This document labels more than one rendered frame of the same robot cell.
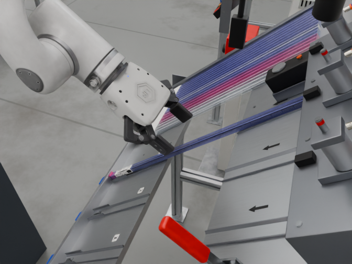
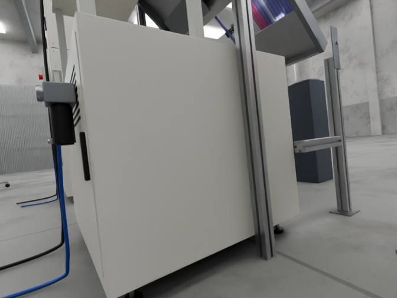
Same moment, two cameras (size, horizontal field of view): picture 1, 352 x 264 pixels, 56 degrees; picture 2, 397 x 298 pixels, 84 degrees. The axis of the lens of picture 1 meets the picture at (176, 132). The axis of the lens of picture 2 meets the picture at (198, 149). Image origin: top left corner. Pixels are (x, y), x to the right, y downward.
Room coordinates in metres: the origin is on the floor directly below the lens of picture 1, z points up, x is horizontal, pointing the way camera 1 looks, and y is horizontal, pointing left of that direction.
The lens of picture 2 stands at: (0.97, -1.09, 0.34)
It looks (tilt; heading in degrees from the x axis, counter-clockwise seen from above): 1 degrees down; 127
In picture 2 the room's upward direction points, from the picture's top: 6 degrees counter-clockwise
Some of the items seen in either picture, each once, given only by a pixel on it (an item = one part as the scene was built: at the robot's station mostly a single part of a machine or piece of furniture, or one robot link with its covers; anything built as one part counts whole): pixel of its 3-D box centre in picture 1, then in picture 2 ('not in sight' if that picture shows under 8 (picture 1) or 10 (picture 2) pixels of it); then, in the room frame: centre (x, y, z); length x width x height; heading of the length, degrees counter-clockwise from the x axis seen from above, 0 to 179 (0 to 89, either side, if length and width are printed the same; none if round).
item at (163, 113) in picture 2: not in sight; (168, 156); (0.34, -0.45, 0.31); 0.70 x 0.65 x 0.62; 160
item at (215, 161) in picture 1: (231, 111); not in sight; (1.17, -0.25, 0.39); 0.24 x 0.24 x 0.78; 70
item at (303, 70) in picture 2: not in sight; (303, 70); (0.66, 0.68, 0.79); 0.19 x 0.19 x 0.18
